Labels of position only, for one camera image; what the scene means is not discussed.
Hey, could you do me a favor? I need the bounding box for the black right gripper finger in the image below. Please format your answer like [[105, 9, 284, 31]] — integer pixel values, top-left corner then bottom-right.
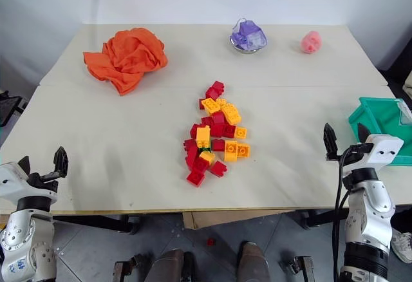
[[357, 122, 373, 143], [323, 122, 339, 161]]

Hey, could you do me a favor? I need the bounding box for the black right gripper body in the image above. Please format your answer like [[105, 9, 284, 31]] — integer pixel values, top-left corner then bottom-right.
[[324, 143, 375, 167]]

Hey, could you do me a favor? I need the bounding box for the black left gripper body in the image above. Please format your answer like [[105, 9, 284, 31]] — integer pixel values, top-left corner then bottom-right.
[[27, 171, 67, 196]]

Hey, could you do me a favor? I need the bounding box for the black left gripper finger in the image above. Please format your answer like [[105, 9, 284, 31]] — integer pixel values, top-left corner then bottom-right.
[[52, 146, 70, 178], [17, 155, 32, 176]]

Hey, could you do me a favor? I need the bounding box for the green plastic bin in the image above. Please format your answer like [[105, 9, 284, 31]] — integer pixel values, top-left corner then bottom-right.
[[347, 97, 412, 167]]

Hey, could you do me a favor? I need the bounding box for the clear bin label holder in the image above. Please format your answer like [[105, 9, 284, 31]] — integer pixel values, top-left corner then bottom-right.
[[396, 99, 412, 126]]

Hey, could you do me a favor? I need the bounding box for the black chair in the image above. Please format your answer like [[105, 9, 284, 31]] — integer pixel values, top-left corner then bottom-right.
[[0, 89, 28, 129]]

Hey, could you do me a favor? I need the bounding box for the beige object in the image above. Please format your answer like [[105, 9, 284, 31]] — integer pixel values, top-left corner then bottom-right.
[[403, 68, 412, 103]]

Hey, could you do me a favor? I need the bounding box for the pink fluffy toy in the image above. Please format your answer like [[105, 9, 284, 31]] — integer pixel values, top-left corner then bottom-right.
[[300, 30, 323, 54]]

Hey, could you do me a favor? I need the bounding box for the white sneaker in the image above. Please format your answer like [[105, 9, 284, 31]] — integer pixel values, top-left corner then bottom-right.
[[390, 230, 412, 265]]

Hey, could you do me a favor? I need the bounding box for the crumpled orange cloth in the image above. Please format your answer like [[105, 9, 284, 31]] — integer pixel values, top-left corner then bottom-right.
[[82, 27, 169, 97]]

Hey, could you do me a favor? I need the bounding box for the round metal dish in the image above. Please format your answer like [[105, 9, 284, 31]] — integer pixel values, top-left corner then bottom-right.
[[229, 35, 268, 55]]

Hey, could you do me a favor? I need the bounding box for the purple mesh bag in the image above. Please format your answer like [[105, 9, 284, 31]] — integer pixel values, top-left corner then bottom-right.
[[231, 18, 269, 52]]

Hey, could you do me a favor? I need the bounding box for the dark rounded shape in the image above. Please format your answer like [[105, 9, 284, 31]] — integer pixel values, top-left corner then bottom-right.
[[144, 249, 195, 282], [236, 241, 270, 282]]

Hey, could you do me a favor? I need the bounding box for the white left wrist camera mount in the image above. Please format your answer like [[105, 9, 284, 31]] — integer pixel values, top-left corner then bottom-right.
[[0, 162, 59, 203]]

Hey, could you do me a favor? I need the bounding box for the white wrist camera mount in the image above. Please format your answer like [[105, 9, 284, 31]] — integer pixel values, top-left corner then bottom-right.
[[341, 134, 405, 177], [0, 162, 59, 203]]

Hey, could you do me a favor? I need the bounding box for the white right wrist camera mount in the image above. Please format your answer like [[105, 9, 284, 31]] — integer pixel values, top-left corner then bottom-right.
[[341, 134, 405, 177]]

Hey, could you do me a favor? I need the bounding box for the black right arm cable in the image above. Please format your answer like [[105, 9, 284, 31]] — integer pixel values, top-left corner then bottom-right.
[[331, 146, 361, 282]]

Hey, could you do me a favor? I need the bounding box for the black table frame bar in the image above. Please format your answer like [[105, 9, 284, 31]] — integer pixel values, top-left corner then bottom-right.
[[298, 209, 350, 229], [52, 214, 142, 235]]

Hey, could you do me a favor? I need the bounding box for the rusty metal bracket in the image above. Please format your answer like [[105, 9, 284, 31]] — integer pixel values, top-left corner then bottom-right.
[[112, 254, 146, 282], [279, 255, 315, 277]]

